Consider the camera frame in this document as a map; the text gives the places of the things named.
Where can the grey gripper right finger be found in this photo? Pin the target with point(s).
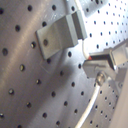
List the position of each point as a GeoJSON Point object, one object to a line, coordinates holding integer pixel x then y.
{"type": "Point", "coordinates": [114, 55]}

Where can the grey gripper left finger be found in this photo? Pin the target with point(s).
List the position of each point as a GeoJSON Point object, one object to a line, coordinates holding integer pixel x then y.
{"type": "Point", "coordinates": [100, 63]}

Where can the grey metal cable clip bracket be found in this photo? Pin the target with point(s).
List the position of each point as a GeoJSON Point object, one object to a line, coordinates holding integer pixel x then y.
{"type": "Point", "coordinates": [62, 34]}

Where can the perforated metal breadboard plate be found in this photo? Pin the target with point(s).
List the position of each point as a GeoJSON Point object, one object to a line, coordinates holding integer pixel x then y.
{"type": "Point", "coordinates": [52, 93]}

